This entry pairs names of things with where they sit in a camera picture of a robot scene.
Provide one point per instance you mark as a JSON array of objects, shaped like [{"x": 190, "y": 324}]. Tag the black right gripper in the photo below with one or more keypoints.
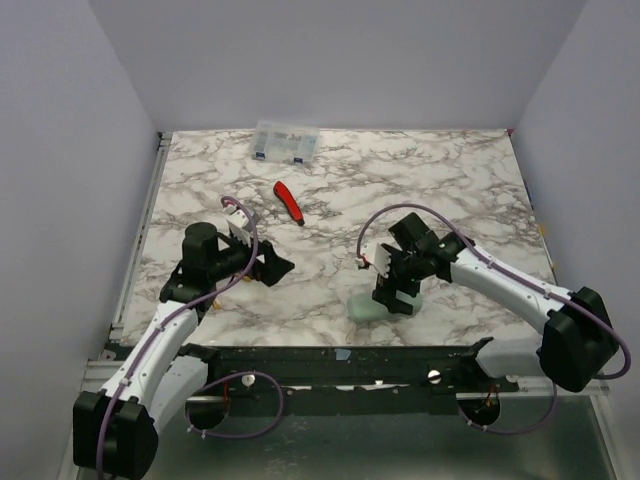
[{"x": 397, "y": 288}]

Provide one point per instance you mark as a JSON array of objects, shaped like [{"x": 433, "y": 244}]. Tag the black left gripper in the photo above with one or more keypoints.
[{"x": 262, "y": 261}]

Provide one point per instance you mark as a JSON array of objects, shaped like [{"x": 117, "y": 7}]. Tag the aluminium frame rail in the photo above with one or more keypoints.
[{"x": 113, "y": 333}]

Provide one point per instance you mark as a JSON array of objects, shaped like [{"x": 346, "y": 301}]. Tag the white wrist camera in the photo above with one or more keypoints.
[
  {"x": 376, "y": 256},
  {"x": 240, "y": 225}
]

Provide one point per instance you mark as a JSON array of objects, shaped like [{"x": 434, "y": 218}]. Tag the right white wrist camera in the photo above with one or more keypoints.
[{"x": 376, "y": 256}]

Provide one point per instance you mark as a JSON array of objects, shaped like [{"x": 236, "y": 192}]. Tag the red utility knife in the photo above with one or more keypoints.
[{"x": 283, "y": 194}]

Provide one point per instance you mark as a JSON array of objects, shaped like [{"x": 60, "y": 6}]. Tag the clear plastic organizer box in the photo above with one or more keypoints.
[{"x": 283, "y": 143}]

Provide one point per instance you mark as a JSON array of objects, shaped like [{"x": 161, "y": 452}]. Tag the mint green umbrella case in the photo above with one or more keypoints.
[{"x": 361, "y": 308}]

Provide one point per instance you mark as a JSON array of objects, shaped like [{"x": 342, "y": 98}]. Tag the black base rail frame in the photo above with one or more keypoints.
[{"x": 331, "y": 381}]

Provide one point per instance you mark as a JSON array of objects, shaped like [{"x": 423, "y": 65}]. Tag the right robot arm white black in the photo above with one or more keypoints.
[{"x": 576, "y": 336}]

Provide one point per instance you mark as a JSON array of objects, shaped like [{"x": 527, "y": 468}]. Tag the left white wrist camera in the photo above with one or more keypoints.
[{"x": 240, "y": 225}]

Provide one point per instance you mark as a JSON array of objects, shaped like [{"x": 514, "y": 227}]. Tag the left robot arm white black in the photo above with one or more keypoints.
[{"x": 116, "y": 429}]

